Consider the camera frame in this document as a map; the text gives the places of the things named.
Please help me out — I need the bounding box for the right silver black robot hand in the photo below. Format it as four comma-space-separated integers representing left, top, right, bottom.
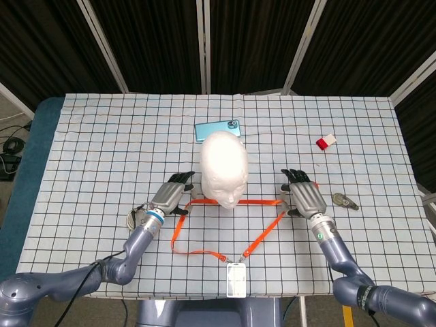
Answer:
279, 168, 328, 219

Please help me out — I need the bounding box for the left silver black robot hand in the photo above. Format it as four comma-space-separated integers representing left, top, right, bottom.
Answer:
149, 171, 196, 217

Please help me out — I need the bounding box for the orange lanyard strap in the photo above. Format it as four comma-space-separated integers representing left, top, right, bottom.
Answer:
170, 198, 289, 264

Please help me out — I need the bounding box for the clear badge holder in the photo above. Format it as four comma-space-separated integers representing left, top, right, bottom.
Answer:
225, 260, 247, 299

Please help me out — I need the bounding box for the white foam mannequin head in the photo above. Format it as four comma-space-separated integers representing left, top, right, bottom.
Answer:
200, 131, 249, 209

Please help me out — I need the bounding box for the round silver metal tin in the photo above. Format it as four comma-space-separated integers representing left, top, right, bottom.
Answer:
126, 204, 147, 234

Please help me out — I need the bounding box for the red and white block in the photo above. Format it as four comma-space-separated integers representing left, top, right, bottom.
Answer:
315, 134, 337, 150

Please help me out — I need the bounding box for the white black checkered tablecloth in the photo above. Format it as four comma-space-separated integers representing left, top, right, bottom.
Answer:
15, 92, 425, 298

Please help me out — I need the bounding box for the light blue smartphone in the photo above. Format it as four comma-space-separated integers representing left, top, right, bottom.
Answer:
194, 119, 241, 143

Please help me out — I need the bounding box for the white table leg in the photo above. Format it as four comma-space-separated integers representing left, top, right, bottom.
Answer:
298, 296, 308, 327

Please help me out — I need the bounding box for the grey robot torso base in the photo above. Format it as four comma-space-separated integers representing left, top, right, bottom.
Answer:
136, 296, 285, 327

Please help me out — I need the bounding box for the black folding screen panel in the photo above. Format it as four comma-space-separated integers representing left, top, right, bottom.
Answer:
390, 50, 436, 193
284, 0, 436, 99
203, 0, 323, 95
0, 0, 127, 110
81, 0, 209, 95

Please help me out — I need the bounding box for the teal padded table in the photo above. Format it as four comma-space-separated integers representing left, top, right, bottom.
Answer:
0, 97, 66, 275

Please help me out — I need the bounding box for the black power adapter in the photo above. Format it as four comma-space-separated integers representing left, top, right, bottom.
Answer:
0, 153, 22, 181

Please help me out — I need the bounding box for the grey metal keychain tool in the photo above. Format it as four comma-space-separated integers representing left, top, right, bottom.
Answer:
332, 192, 360, 211

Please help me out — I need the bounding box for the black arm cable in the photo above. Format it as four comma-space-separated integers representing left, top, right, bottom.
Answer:
53, 250, 126, 327

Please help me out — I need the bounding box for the black coiled floor cable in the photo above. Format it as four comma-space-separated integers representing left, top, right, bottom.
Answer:
1, 135, 25, 155

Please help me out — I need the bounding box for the white metal frame bar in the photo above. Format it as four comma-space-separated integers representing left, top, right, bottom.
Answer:
0, 81, 35, 119

